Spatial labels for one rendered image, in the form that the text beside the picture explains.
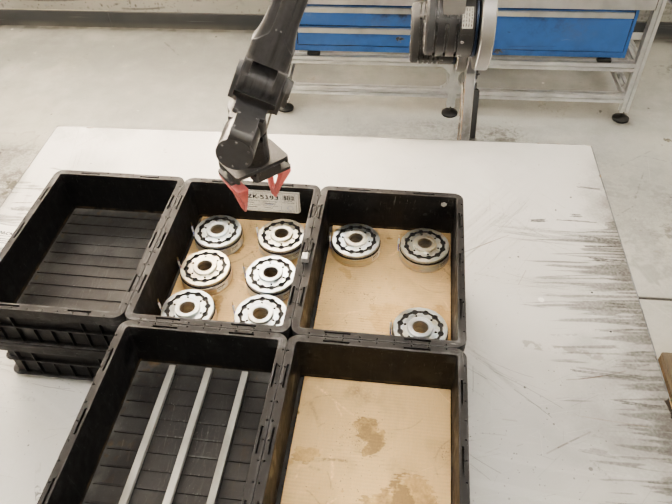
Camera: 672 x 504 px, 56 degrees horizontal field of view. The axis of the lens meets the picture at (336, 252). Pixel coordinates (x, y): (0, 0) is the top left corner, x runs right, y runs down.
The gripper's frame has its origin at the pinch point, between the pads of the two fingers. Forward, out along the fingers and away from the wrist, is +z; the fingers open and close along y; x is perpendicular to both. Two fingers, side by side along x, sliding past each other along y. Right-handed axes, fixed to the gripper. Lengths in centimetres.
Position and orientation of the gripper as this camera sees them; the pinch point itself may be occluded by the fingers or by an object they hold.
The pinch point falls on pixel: (258, 198)
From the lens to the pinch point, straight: 114.7
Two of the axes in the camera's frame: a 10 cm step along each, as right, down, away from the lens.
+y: 8.0, -4.4, 4.0
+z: 0.2, 6.9, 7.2
